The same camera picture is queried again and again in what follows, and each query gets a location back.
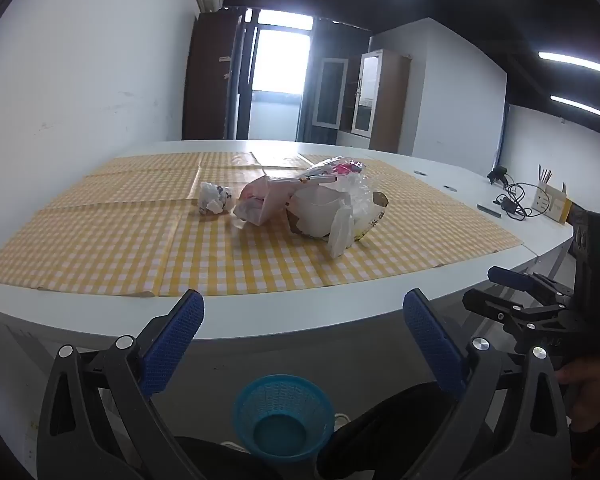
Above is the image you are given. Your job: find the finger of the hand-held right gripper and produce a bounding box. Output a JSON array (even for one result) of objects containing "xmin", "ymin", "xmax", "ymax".
[
  {"xmin": 487, "ymin": 266, "xmax": 577, "ymax": 306},
  {"xmin": 462, "ymin": 287, "xmax": 562, "ymax": 333}
]

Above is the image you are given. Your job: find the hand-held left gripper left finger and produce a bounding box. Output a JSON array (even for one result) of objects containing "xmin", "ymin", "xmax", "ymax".
[{"xmin": 36, "ymin": 289, "xmax": 206, "ymax": 480}]

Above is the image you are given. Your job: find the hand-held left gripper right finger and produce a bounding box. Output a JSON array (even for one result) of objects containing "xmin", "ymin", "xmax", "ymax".
[{"xmin": 402, "ymin": 288, "xmax": 572, "ymax": 480}]

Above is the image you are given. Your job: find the blue plastic basket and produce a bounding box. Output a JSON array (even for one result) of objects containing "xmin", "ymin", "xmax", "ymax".
[{"xmin": 232, "ymin": 374, "xmax": 337, "ymax": 462}]

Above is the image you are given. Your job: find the yellow printed paper bag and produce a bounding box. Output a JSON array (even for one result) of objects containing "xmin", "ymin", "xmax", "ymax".
[{"xmin": 349, "ymin": 191, "xmax": 389, "ymax": 247}]

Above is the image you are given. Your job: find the paper ball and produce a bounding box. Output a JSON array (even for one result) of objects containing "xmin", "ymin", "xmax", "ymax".
[{"xmin": 197, "ymin": 181, "xmax": 232, "ymax": 217}]

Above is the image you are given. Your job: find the clear plastic bag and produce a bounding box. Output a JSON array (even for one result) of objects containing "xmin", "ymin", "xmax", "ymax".
[{"xmin": 330, "ymin": 170, "xmax": 377, "ymax": 223}]

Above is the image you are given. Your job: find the pink white paper wrapper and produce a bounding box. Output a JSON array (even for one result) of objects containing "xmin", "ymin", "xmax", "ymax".
[{"xmin": 232, "ymin": 175, "xmax": 306, "ymax": 228}]

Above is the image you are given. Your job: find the white paper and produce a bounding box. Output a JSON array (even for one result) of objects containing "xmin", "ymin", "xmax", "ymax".
[{"xmin": 290, "ymin": 185, "xmax": 352, "ymax": 239}]

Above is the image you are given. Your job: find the flower print snack wrapper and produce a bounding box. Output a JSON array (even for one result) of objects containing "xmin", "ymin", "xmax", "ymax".
[{"xmin": 299, "ymin": 157, "xmax": 368, "ymax": 184}]

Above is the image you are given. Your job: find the person's right hand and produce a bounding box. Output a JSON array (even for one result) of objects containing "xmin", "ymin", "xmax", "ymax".
[{"xmin": 556, "ymin": 357, "xmax": 600, "ymax": 433}]

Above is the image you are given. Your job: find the cardboard pen holder box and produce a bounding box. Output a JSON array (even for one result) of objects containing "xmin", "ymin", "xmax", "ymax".
[{"xmin": 531, "ymin": 182, "xmax": 572, "ymax": 223}]

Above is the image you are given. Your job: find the yellow checkered tablecloth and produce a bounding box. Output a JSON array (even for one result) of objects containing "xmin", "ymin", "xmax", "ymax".
[{"xmin": 0, "ymin": 151, "xmax": 525, "ymax": 298}]

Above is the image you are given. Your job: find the ceiling tube light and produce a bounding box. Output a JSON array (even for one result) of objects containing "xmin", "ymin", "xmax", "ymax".
[
  {"xmin": 550, "ymin": 94, "xmax": 600, "ymax": 117},
  {"xmin": 537, "ymin": 51, "xmax": 600, "ymax": 79}
]

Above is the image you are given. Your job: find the brown glass door cabinet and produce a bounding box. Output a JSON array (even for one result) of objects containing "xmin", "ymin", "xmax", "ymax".
[{"xmin": 336, "ymin": 49, "xmax": 412, "ymax": 154}]

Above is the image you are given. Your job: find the grey framed glass door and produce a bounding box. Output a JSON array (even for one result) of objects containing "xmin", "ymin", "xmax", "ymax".
[{"xmin": 312, "ymin": 56, "xmax": 350, "ymax": 129}]

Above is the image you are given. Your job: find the dark wooden cabinet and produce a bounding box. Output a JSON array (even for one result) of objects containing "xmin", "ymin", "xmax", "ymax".
[{"xmin": 182, "ymin": 10, "xmax": 244, "ymax": 141}]

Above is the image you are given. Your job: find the glass balcony door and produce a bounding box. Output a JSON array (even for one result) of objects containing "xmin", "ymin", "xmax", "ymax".
[{"xmin": 235, "ymin": 7, "xmax": 314, "ymax": 142}]

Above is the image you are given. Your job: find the black cable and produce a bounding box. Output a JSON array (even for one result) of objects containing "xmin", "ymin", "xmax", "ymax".
[{"xmin": 492, "ymin": 181, "xmax": 547, "ymax": 221}]

